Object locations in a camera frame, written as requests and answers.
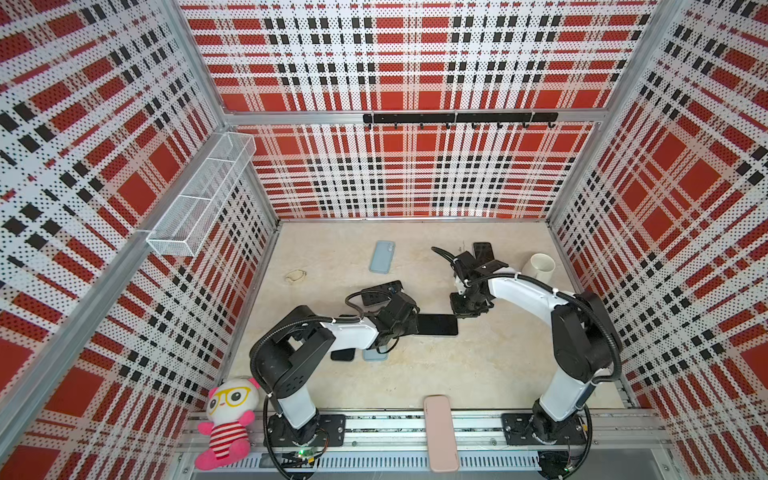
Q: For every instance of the pink phone on rail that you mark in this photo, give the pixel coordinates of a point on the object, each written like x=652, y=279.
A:
x=440, y=435

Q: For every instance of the purple black phone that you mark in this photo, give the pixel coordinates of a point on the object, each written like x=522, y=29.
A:
x=485, y=249

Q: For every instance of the black hook rail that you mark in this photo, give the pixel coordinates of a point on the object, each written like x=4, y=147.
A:
x=522, y=118

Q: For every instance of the white mug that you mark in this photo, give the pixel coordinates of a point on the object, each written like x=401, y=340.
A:
x=540, y=266

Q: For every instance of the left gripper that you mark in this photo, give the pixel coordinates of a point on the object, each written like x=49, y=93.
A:
x=413, y=327

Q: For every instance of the pink plush toy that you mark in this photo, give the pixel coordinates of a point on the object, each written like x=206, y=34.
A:
x=230, y=409

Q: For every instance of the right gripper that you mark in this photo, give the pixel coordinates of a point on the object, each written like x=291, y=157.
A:
x=460, y=312

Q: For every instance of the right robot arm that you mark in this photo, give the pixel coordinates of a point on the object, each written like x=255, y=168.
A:
x=585, y=344

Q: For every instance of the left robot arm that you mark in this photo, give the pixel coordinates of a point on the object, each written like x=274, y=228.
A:
x=283, y=360

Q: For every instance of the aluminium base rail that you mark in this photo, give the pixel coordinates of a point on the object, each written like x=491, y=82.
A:
x=613, y=444

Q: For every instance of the white wire basket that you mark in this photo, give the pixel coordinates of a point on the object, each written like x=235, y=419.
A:
x=188, y=221

